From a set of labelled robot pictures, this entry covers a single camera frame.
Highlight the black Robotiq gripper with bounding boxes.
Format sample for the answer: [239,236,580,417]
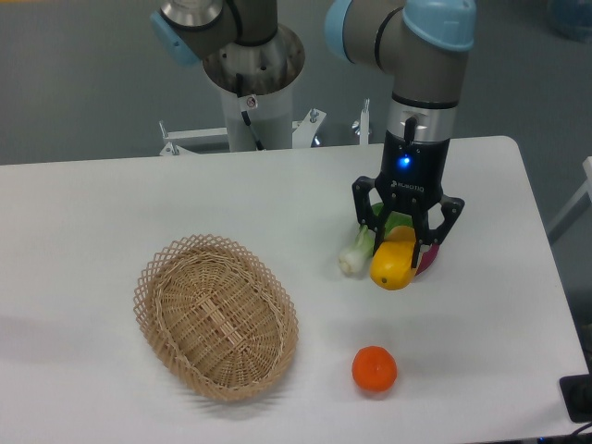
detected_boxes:
[351,132,465,267]

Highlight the yellow mango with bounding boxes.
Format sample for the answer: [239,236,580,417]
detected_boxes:
[370,240,416,290]

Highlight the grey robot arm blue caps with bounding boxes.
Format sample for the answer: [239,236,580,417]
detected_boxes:
[150,1,476,263]

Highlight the woven wicker basket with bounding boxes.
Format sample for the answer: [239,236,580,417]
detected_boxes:
[133,234,299,401]

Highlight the magenta purple vegetable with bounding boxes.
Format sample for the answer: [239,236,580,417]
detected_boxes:
[415,244,440,276]

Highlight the green white bok choy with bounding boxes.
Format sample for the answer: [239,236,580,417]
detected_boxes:
[338,212,415,276]

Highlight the orange tangerine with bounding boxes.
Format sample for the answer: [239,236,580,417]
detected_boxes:
[351,345,398,393]

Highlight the black device at table edge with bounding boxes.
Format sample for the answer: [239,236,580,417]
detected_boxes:
[559,374,591,423]

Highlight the blue object top right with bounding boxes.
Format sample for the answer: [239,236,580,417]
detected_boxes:
[546,0,591,43]

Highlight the white metal base frame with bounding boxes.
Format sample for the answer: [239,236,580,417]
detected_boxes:
[158,98,374,156]

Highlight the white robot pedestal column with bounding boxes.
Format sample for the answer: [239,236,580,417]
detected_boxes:
[219,87,293,148]

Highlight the white frame at right edge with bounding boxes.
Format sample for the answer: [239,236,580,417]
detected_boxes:
[546,156,591,245]

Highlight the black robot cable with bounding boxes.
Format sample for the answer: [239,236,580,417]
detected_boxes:
[235,72,267,152]

